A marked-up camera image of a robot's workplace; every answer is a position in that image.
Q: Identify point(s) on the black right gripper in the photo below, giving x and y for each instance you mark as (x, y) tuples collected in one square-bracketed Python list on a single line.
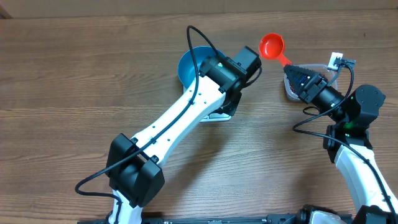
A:
[(311, 89)]

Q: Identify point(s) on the white digital kitchen scale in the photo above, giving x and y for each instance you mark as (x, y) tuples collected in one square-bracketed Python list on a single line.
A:
[(215, 117)]

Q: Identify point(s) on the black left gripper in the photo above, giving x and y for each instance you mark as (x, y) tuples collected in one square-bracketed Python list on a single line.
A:
[(231, 111)]

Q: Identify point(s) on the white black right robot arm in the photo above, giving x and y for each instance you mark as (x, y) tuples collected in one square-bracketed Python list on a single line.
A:
[(347, 140)]

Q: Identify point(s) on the orange scoop with blue handle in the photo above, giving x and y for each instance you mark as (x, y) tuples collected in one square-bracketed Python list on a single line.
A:
[(272, 47)]

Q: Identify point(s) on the blue metal bowl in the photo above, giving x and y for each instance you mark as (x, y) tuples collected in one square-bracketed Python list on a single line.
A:
[(186, 70)]

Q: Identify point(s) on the clear plastic container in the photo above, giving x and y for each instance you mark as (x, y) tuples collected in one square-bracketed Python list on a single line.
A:
[(321, 68)]

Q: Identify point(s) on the red beans in container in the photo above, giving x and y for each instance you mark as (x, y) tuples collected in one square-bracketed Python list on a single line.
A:
[(325, 75)]

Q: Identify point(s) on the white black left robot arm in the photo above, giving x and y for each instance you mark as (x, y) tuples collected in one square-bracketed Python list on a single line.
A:
[(137, 176)]

